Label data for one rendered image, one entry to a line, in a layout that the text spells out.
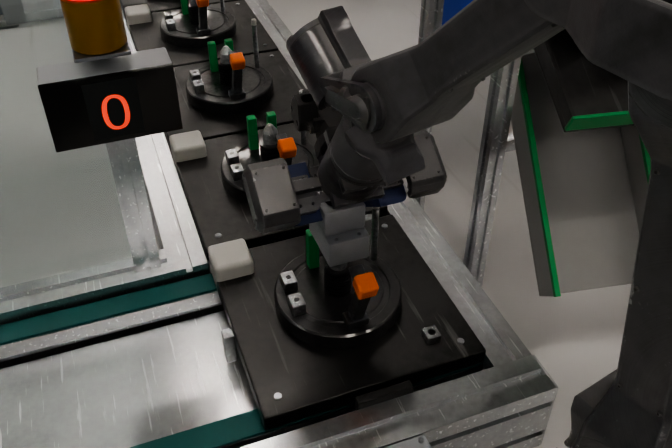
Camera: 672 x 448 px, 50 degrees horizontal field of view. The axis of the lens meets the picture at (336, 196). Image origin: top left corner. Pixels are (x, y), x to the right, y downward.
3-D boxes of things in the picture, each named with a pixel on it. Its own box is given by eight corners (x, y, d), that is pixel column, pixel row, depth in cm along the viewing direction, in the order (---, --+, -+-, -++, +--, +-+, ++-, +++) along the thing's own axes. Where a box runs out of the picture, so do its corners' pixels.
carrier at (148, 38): (279, 58, 131) (275, -8, 124) (146, 80, 125) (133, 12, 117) (245, 8, 149) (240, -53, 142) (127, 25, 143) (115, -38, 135)
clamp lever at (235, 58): (244, 94, 112) (245, 61, 105) (232, 96, 111) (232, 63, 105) (238, 76, 113) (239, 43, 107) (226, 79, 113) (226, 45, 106)
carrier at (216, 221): (387, 218, 95) (391, 138, 87) (207, 262, 88) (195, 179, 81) (325, 126, 113) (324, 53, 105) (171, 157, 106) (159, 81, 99)
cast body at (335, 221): (369, 257, 73) (371, 203, 69) (329, 268, 72) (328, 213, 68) (340, 209, 80) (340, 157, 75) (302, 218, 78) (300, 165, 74)
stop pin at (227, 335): (237, 360, 79) (234, 336, 77) (227, 363, 79) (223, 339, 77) (234, 351, 80) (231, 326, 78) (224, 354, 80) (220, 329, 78)
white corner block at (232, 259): (256, 285, 85) (254, 260, 83) (218, 295, 84) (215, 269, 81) (246, 260, 89) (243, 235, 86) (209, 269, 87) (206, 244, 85)
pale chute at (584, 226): (649, 281, 81) (673, 280, 76) (538, 296, 79) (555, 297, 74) (606, 39, 84) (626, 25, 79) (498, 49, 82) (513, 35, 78)
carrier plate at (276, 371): (484, 362, 76) (487, 349, 75) (265, 431, 70) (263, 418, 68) (392, 225, 94) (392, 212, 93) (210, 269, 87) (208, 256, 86)
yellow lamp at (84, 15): (131, 50, 65) (121, -2, 62) (73, 59, 64) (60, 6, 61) (123, 28, 69) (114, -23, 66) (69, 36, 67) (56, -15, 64)
